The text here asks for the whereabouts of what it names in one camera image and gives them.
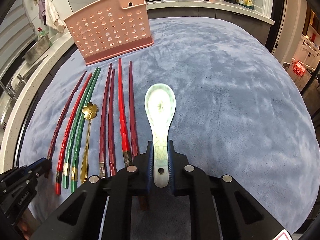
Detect white green ceramic spoon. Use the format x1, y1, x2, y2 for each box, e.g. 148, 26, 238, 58
144, 83, 176, 188

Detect red chopstick black band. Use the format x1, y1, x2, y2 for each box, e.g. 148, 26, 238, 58
55, 73, 93, 196

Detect dark maroon chopstick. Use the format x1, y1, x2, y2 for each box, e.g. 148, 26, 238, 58
47, 71, 87, 161

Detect bright red chopstick gold band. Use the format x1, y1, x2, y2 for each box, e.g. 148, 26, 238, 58
118, 58, 132, 166

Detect dark red chopstick plain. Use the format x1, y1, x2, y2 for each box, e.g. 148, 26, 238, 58
108, 69, 117, 176

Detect dark red chopstick silver band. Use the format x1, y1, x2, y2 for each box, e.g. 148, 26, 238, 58
99, 64, 112, 178

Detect gold flower spoon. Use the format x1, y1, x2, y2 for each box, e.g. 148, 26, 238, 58
80, 102, 98, 183

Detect blue fleece table cloth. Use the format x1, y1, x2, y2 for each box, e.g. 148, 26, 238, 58
19, 17, 319, 233

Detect green chopstick right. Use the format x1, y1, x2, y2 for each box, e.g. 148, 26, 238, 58
71, 68, 101, 193

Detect green chopstick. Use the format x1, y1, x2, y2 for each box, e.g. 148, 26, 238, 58
71, 68, 101, 193
62, 68, 99, 189

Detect green chopstick left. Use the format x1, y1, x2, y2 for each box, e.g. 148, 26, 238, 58
62, 68, 99, 189

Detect chrome sink faucet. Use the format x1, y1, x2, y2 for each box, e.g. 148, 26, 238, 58
1, 74, 28, 100

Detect pink perforated utensil holder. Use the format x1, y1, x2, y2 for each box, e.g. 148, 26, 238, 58
64, 0, 153, 65

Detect steel pot by sink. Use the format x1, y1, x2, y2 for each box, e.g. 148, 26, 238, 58
23, 34, 51, 64

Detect red floor sign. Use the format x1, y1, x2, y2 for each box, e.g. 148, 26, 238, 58
292, 61, 305, 77

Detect green dish soap bottle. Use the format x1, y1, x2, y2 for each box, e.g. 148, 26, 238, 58
38, 27, 47, 38

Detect white hanging towel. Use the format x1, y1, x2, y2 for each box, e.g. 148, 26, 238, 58
45, 0, 66, 33

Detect tray of small jars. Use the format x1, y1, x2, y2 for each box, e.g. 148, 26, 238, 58
236, 0, 254, 10

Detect purple hanging cloth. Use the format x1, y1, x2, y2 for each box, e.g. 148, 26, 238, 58
38, 0, 47, 26

